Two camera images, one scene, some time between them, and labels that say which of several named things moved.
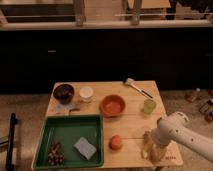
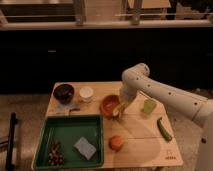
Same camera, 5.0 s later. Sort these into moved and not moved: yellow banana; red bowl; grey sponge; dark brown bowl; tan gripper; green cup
Moved: tan gripper; yellow banana
Not moved: grey sponge; dark brown bowl; red bowl; green cup
